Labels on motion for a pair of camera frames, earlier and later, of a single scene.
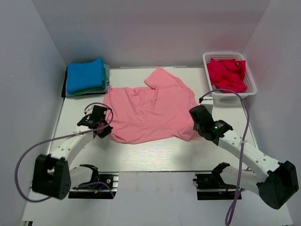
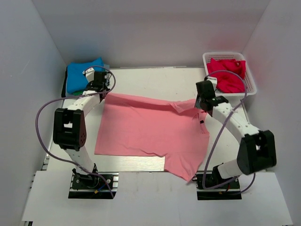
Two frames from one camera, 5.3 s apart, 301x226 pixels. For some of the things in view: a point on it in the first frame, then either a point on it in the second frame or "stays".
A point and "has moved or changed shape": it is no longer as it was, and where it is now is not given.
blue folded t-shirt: (83, 75) stays
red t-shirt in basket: (228, 74) stays
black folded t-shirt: (63, 90) stays
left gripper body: (104, 123) → (107, 90)
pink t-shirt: (138, 114) has moved or changed shape
